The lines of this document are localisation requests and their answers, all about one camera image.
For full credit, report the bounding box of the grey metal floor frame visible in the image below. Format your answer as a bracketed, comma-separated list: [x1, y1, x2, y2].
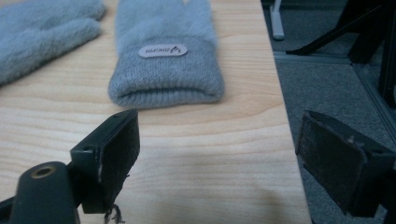
[273, 50, 396, 142]

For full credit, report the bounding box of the grey fuzzy glove with label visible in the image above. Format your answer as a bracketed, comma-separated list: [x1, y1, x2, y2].
[107, 0, 226, 110]

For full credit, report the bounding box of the black tripod stand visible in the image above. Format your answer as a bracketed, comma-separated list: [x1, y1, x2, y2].
[285, 0, 396, 109]

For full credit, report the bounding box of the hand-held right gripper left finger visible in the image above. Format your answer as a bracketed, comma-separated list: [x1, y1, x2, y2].
[69, 108, 141, 224]

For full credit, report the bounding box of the white stand leg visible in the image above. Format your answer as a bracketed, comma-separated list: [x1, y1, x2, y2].
[269, 0, 286, 41]

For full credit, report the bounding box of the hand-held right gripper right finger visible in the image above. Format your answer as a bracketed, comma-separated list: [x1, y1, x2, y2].
[294, 109, 396, 218]

